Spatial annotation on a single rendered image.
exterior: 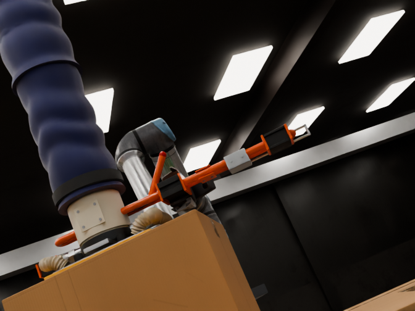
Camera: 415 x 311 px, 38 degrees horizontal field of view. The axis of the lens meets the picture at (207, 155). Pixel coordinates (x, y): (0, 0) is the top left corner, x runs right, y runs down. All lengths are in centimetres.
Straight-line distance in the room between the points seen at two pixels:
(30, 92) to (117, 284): 70
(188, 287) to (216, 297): 8
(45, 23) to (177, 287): 99
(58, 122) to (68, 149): 10
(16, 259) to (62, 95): 948
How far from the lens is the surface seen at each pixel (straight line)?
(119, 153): 240
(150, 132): 243
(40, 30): 205
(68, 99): 194
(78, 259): 179
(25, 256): 1133
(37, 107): 195
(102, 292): 166
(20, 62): 203
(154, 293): 161
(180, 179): 179
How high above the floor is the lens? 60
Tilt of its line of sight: 17 degrees up
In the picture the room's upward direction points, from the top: 24 degrees counter-clockwise
